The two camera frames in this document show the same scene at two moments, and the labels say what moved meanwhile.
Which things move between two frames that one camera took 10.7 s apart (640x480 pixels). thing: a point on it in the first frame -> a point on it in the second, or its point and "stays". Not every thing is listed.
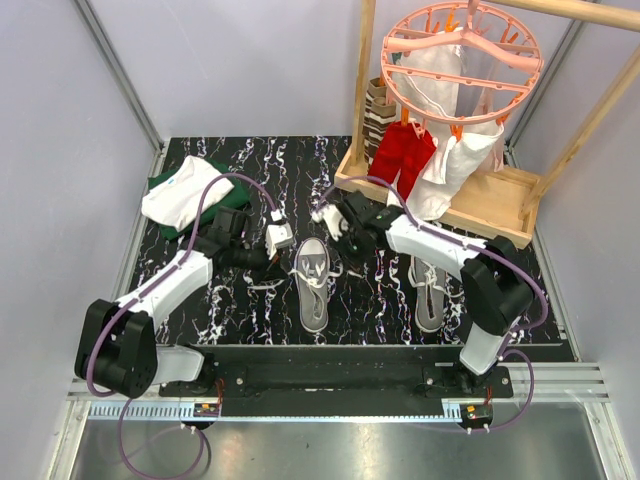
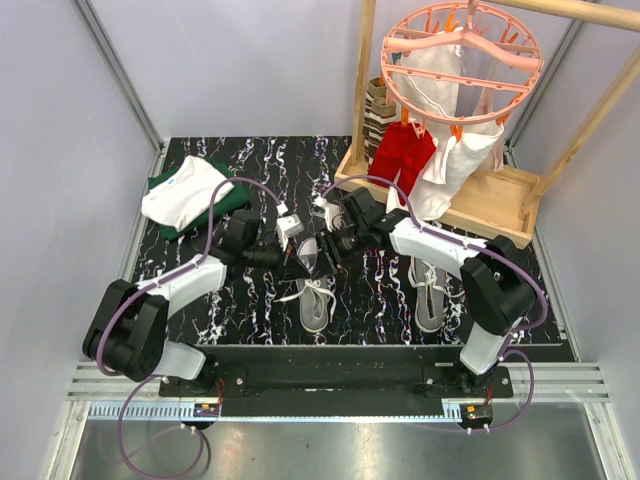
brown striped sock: [380, 110] stays
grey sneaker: [312, 268] stays
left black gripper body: [258, 263] -> [285, 264]
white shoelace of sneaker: [312, 282] -> [317, 286]
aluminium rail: [532, 382] stays
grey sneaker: [430, 281] stays
